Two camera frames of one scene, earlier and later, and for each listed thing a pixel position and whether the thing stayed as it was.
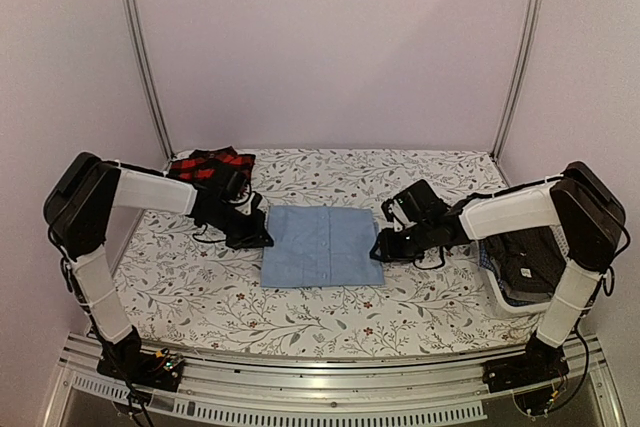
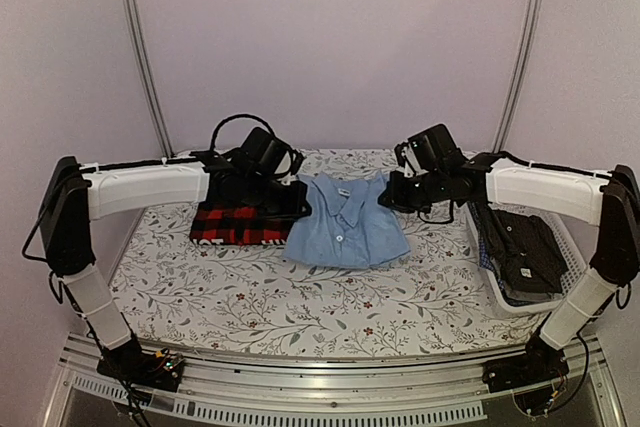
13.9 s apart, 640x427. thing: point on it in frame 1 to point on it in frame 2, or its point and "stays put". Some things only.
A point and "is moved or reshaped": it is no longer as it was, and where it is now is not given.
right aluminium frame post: [523, 49] stays put
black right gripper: [390, 250] to [392, 197]
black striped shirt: [529, 261] stays put
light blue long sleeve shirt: [320, 246] is moved or reshaped
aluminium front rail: [317, 391] stays put
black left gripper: [254, 236] to [297, 206]
